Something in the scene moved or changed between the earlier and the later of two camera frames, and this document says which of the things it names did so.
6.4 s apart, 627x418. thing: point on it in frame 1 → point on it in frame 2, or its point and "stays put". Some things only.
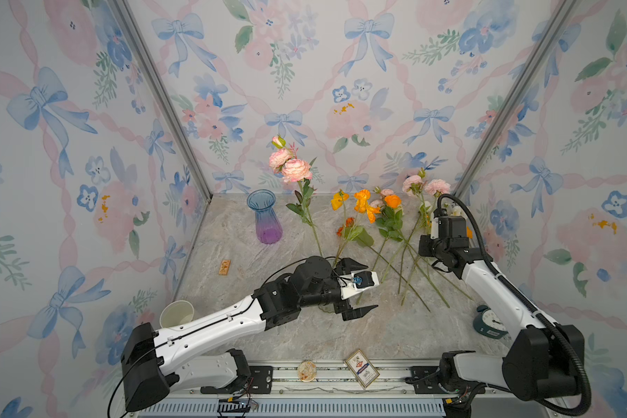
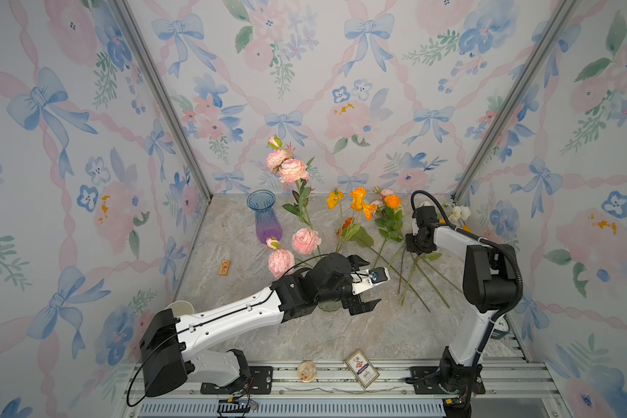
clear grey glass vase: [328, 307] stays put
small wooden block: [225, 266] stays put
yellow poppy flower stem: [337, 198] stays put
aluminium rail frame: [352, 392] stays put
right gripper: [425, 239] → [410, 246]
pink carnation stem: [422, 211] → [282, 261]
